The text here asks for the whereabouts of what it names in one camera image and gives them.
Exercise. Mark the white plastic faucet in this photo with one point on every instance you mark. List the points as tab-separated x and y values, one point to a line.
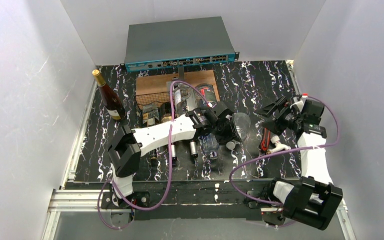
275	140

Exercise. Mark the grey network switch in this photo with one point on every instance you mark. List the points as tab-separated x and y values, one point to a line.
178	43

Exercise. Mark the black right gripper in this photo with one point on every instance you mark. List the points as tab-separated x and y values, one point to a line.
278	114

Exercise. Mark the wooden board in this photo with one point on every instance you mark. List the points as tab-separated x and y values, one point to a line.
157	83

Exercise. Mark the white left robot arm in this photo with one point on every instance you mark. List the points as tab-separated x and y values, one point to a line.
129	145

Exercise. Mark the red black utility knife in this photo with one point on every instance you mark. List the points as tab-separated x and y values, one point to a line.
265	141

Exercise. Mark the amber wine bottle gold cap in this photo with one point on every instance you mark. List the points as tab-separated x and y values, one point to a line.
110	99

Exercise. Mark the clear bottle with cork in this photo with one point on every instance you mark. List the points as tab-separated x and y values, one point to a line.
184	99

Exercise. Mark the grey metal bracket post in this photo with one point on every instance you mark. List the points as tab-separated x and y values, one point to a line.
175	78

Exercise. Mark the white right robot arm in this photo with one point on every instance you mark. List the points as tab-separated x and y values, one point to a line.
314	199

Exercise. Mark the black wire wine rack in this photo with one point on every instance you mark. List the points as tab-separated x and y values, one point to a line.
153	109

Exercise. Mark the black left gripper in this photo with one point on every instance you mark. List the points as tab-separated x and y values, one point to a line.
229	129

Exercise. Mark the clear bottle with white cap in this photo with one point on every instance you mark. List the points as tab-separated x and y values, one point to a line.
241	127

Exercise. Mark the clear bottle with dark label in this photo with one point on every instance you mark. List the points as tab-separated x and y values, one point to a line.
208	93

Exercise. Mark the dark green wine bottle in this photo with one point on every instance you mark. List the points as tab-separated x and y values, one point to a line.
173	153

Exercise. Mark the dark bottle with black cap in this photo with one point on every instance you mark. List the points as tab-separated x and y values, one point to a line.
193	149

